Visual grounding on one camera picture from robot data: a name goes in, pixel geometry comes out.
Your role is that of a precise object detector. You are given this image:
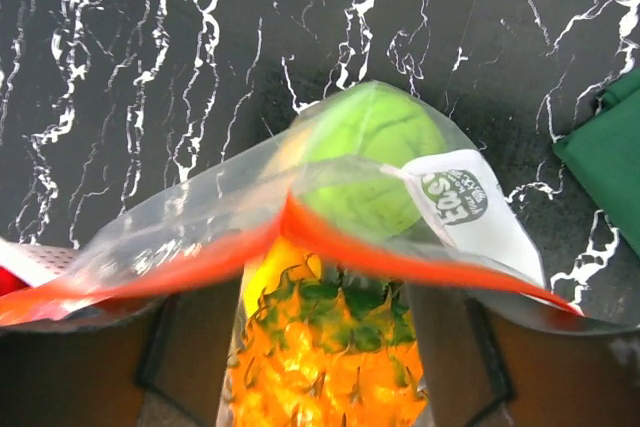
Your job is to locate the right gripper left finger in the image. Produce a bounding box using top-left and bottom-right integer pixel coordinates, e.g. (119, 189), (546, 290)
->
(1, 291), (238, 426)

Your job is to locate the clear zip top bag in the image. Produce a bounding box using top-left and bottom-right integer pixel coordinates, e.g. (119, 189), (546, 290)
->
(0, 80), (584, 427)

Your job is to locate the green fake lime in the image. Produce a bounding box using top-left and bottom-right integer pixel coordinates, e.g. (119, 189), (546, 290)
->
(302, 82), (448, 239)

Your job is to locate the white rectangular laundry basket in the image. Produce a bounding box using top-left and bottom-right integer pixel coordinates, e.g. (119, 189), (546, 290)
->
(1, 239), (79, 287)

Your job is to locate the red cloth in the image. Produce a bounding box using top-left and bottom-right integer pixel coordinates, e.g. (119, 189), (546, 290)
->
(0, 267), (27, 297)

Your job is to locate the fake pineapple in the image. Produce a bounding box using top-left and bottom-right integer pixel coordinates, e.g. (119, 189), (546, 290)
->
(217, 256), (429, 426)

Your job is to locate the green folded cloth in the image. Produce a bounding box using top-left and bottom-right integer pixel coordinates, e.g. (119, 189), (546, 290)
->
(553, 69), (639, 251)

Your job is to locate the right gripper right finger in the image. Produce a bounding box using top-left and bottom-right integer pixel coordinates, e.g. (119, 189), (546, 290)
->
(406, 286), (639, 426)

